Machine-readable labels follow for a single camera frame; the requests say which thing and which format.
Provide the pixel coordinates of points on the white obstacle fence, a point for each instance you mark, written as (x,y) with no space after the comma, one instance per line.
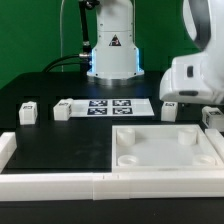
(110,185)

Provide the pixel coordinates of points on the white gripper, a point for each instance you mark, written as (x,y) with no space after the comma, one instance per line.
(185,82)

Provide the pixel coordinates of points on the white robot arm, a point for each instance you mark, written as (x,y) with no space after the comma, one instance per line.
(115,58)

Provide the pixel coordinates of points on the white square tabletop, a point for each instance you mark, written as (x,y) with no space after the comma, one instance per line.
(144,148)

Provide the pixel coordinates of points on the white sheet with tags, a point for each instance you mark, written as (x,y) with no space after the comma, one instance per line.
(112,108)

